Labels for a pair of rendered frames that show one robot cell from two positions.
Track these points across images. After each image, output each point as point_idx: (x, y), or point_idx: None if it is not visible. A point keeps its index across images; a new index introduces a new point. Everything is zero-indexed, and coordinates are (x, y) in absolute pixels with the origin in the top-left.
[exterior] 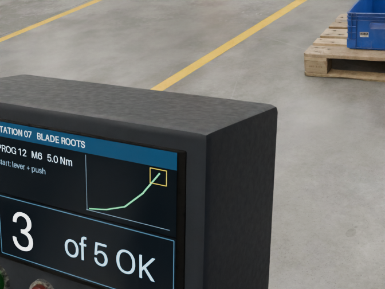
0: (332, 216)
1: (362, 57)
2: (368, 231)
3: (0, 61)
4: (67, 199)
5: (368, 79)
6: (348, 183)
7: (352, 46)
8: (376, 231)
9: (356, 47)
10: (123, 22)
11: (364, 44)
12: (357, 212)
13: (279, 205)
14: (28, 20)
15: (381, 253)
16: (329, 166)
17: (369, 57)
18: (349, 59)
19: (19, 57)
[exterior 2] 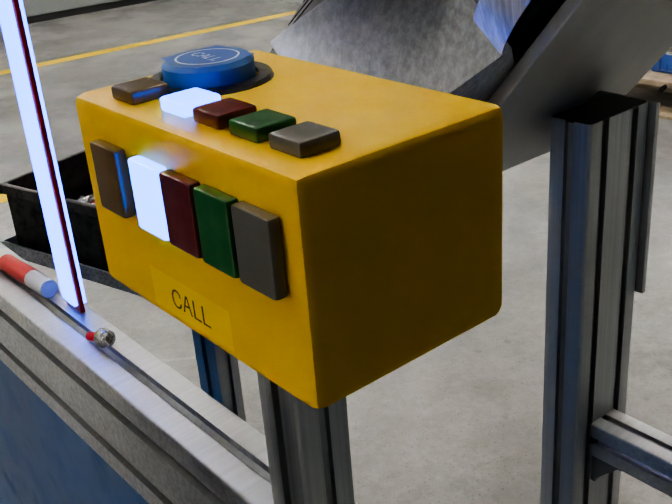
0: None
1: (660, 82)
2: (508, 269)
3: (223, 45)
4: None
5: (664, 116)
6: (529, 220)
7: (654, 67)
8: (517, 271)
9: (660, 69)
10: None
11: (671, 66)
12: (512, 249)
13: None
14: (289, 6)
15: (504, 291)
16: (522, 199)
17: (669, 82)
18: (642, 83)
19: (248, 43)
